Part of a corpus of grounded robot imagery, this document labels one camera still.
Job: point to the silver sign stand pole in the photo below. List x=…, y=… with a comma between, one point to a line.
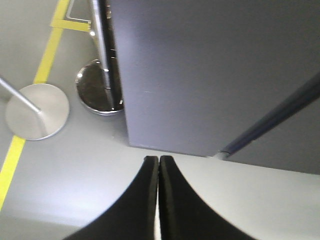
x=37, y=111

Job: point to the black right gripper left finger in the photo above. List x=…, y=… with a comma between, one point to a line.
x=132, y=215

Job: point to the chrome stanchion post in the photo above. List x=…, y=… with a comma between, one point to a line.
x=98, y=83

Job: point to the dark grey fridge side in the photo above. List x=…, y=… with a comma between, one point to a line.
x=293, y=145

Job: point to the fridge door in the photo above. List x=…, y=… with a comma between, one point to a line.
x=195, y=74

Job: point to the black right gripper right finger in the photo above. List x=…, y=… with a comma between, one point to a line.
x=183, y=214

